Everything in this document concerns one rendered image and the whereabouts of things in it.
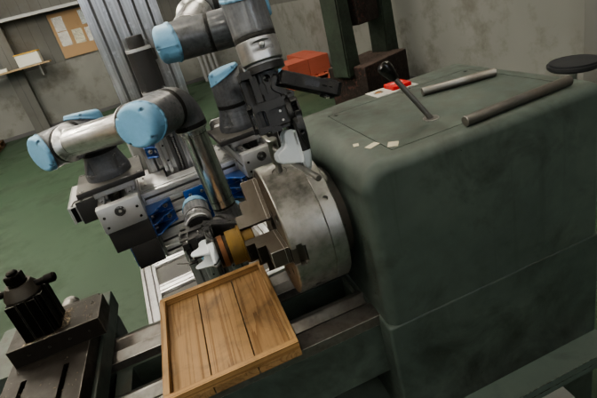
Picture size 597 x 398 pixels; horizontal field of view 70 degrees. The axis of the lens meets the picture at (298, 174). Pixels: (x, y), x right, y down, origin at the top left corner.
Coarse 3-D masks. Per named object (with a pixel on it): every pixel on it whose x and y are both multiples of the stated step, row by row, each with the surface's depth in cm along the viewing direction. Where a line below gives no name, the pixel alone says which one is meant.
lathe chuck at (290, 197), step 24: (264, 168) 99; (288, 168) 96; (264, 192) 98; (288, 192) 91; (312, 192) 91; (288, 216) 89; (312, 216) 90; (288, 240) 88; (312, 240) 90; (288, 264) 102; (312, 264) 91; (336, 264) 94
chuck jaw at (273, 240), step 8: (272, 232) 99; (248, 240) 98; (256, 240) 97; (264, 240) 96; (272, 240) 95; (280, 240) 94; (248, 248) 96; (256, 248) 97; (264, 248) 94; (272, 248) 92; (280, 248) 91; (288, 248) 91; (304, 248) 90; (256, 256) 97; (264, 256) 94; (272, 256) 90; (280, 256) 90; (288, 256) 91; (296, 256) 90; (304, 256) 91; (280, 264) 91; (296, 264) 90
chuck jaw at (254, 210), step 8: (240, 184) 104; (248, 184) 104; (256, 184) 104; (248, 192) 103; (256, 192) 103; (248, 200) 103; (256, 200) 103; (264, 200) 103; (240, 208) 103; (248, 208) 102; (256, 208) 102; (264, 208) 103; (240, 216) 102; (248, 216) 102; (256, 216) 102; (264, 216) 102; (240, 224) 101; (248, 224) 101; (256, 224) 104
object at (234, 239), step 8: (224, 232) 101; (232, 232) 100; (240, 232) 99; (248, 232) 100; (216, 240) 99; (224, 240) 99; (232, 240) 98; (240, 240) 98; (216, 248) 98; (224, 248) 98; (232, 248) 97; (240, 248) 98; (224, 256) 97; (232, 256) 98; (240, 256) 98; (248, 256) 98; (224, 264) 98
